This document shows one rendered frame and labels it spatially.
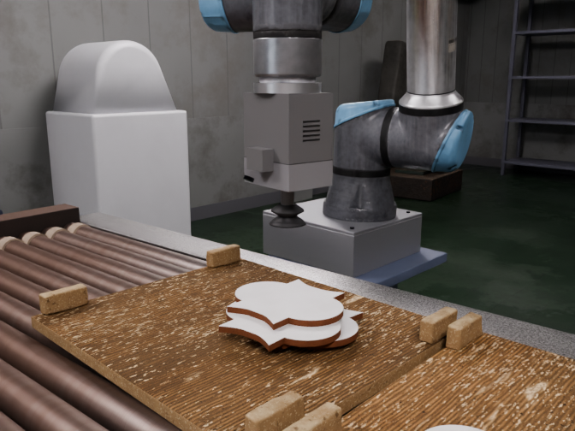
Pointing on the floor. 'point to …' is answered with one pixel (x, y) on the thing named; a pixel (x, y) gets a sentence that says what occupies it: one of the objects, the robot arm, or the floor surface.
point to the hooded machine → (119, 138)
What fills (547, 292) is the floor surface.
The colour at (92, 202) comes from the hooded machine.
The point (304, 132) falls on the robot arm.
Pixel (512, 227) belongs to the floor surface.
